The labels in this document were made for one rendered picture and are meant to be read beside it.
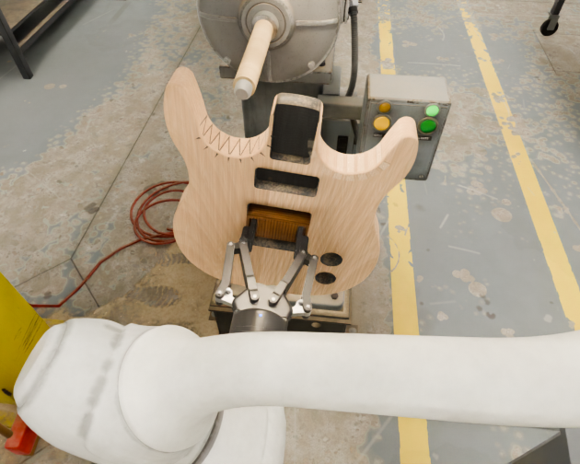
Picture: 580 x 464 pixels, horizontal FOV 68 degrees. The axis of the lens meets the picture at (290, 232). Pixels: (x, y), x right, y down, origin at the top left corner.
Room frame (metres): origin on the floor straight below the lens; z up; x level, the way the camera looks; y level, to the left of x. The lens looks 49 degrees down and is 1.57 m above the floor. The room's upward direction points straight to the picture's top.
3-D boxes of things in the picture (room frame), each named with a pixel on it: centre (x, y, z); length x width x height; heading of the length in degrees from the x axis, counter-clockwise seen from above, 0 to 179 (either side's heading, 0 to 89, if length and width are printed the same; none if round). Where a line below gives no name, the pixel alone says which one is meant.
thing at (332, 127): (0.99, -0.14, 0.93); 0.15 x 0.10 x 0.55; 174
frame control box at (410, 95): (0.83, -0.21, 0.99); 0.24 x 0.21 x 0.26; 174
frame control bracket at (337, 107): (0.84, -0.16, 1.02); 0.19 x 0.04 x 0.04; 84
